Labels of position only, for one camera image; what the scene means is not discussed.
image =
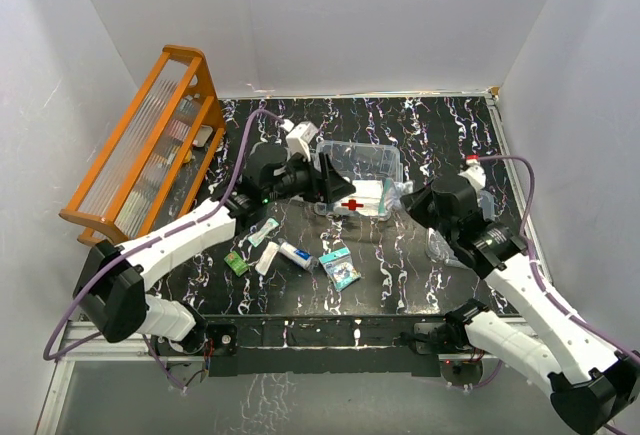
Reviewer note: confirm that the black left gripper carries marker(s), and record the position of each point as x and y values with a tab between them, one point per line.
325	184

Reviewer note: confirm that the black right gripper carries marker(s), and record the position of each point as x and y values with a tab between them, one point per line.
418	199

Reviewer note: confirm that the white blue packet bag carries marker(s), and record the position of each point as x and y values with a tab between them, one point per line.
368	196

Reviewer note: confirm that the clear first aid box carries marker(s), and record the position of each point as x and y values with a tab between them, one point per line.
359	161

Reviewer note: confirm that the teal clear zip bag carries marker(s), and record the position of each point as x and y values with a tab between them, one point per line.
391	196

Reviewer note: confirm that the white blue ointment tube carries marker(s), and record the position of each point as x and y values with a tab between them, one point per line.
299	257

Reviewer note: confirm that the long white teal sachet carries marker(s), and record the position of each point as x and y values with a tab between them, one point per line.
267	257

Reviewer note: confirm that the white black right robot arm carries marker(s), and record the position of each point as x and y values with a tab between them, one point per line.
587	379

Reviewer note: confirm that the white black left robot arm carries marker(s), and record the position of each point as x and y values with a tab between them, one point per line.
114	286

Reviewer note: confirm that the clear plastic box lid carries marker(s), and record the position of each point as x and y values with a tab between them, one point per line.
436	247

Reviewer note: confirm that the small green packet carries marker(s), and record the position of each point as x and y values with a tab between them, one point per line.
236	263

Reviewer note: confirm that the orange wooden rack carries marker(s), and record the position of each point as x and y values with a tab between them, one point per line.
123	194

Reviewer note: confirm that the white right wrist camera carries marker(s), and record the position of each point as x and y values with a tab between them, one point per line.
473	172

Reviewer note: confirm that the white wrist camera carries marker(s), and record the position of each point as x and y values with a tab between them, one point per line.
473	172
299	137

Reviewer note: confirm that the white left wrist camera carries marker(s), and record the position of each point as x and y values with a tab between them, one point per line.
299	137

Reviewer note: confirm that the aluminium frame rail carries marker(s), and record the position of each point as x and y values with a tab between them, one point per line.
587	377

